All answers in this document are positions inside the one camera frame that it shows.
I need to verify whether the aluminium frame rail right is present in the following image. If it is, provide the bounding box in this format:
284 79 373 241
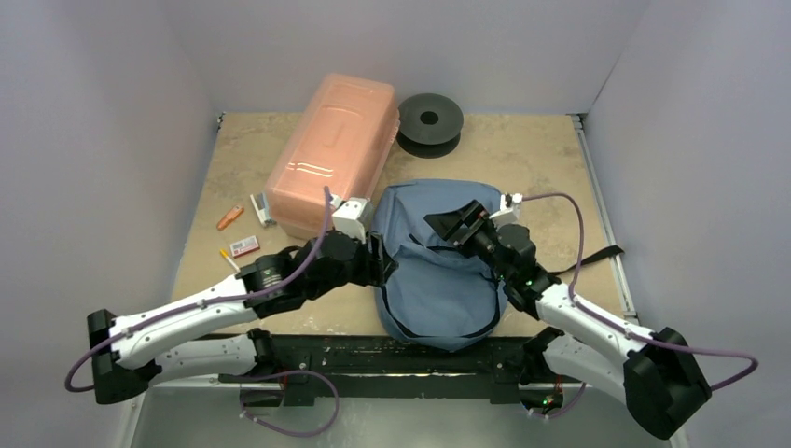
568 113 638 323

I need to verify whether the yellow white pencil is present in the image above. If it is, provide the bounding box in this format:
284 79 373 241
219 249 241 273

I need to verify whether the aluminium frame rail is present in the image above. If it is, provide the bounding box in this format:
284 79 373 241
568 113 638 323
125 378 689 447

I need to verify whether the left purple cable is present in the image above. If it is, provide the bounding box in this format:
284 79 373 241
63 186 341 439

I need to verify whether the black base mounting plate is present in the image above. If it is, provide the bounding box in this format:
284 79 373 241
218 330 564 413

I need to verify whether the black filament spool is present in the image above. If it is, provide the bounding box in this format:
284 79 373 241
396 93 465 159

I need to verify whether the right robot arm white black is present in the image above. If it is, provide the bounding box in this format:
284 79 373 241
424 201 712 440

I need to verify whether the blue backpack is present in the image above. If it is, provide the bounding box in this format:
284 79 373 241
371 178 508 352

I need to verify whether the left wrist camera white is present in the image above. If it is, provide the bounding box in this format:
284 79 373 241
331 194 374 243

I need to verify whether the pink translucent plastic box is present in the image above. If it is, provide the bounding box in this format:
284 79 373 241
264 74 400 239

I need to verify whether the aluminium frame rail front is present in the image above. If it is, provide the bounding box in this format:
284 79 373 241
125 378 689 447

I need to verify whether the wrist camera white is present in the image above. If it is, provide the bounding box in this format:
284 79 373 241
491 193 523 228
331 194 374 243

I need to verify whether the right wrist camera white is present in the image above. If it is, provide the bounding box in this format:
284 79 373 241
491 193 523 228

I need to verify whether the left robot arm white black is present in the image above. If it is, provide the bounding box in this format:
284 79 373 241
87 231 398 405

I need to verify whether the small red white box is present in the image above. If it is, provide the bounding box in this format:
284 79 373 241
229 235 260 259

